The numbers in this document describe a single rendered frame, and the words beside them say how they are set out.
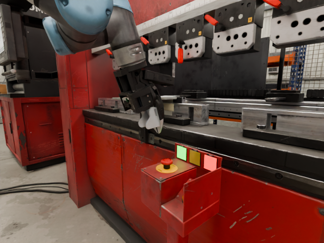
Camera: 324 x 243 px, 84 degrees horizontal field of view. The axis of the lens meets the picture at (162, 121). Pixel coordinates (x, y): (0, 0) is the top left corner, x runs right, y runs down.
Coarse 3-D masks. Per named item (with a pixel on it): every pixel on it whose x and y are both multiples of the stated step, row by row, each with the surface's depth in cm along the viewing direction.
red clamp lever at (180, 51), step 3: (177, 42) 78; (180, 42) 78; (183, 42) 79; (180, 45) 79; (180, 48) 78; (180, 51) 79; (180, 54) 79; (180, 57) 79; (180, 60) 79; (180, 63) 80
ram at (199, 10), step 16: (128, 0) 107; (144, 0) 97; (160, 0) 89; (176, 0) 82; (192, 0) 76; (224, 0) 66; (144, 16) 99; (176, 16) 83; (192, 16) 77; (144, 32) 100; (96, 48) 144
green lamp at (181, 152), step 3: (177, 147) 67; (180, 147) 65; (177, 150) 67; (180, 150) 66; (183, 150) 64; (177, 153) 67; (180, 153) 66; (183, 153) 64; (177, 156) 67; (180, 156) 66; (183, 156) 65; (183, 159) 65
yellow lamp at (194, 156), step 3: (192, 150) 61; (189, 153) 62; (192, 153) 61; (195, 153) 60; (198, 153) 59; (189, 156) 62; (192, 156) 61; (195, 156) 60; (198, 156) 59; (189, 159) 62; (192, 159) 61; (195, 159) 60; (198, 159) 59; (192, 162) 62; (195, 162) 60; (198, 162) 59; (198, 165) 60
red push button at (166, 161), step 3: (162, 159) 60; (165, 159) 59; (168, 159) 59; (162, 162) 58; (165, 162) 57; (168, 162) 57; (171, 162) 58; (165, 165) 58; (168, 165) 58; (165, 168) 59; (168, 168) 59
